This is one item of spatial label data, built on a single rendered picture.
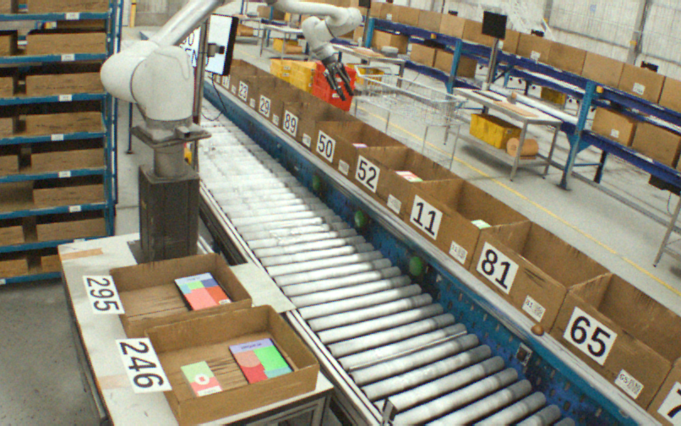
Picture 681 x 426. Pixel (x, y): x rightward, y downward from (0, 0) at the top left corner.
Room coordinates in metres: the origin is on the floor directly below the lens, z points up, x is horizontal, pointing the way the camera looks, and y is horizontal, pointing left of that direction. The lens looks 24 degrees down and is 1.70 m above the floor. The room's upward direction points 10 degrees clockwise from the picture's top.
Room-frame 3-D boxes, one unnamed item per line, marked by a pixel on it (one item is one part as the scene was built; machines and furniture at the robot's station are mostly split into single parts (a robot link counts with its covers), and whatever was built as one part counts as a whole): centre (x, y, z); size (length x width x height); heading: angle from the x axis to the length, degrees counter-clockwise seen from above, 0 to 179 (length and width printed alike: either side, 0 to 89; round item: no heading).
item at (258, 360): (1.02, 0.14, 0.76); 0.19 x 0.14 x 0.02; 35
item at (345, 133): (2.40, -0.03, 0.96); 0.39 x 0.29 x 0.17; 34
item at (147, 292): (1.19, 0.44, 0.80); 0.38 x 0.28 x 0.10; 128
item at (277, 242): (1.83, 0.13, 0.72); 0.52 x 0.05 x 0.05; 124
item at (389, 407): (0.87, -0.20, 0.78); 0.05 x 0.01 x 0.11; 34
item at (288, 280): (1.62, -0.02, 0.72); 0.52 x 0.05 x 0.05; 124
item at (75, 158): (2.22, 1.51, 0.79); 0.40 x 0.30 x 0.10; 125
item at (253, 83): (3.38, 0.63, 0.96); 0.39 x 0.29 x 0.17; 34
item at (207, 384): (0.88, 0.27, 0.77); 0.13 x 0.07 x 0.04; 39
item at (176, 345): (0.96, 0.22, 0.80); 0.38 x 0.28 x 0.10; 128
